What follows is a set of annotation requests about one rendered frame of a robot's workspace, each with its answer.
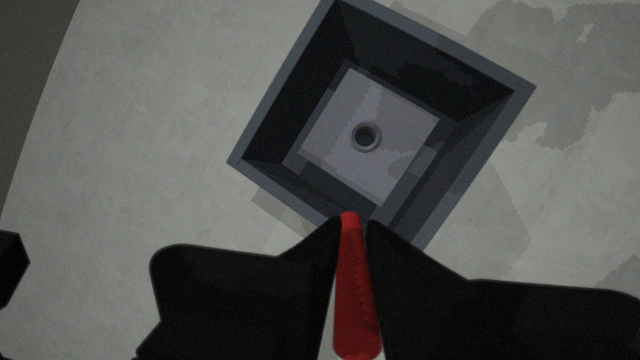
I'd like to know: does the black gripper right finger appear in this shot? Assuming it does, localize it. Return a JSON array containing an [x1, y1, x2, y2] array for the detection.
[[366, 220, 640, 360]]

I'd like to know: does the red peg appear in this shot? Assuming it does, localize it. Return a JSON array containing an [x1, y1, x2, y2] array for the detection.
[[333, 211, 382, 360]]

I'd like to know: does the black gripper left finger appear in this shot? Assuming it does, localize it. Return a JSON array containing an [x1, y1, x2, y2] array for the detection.
[[149, 216, 342, 360]]

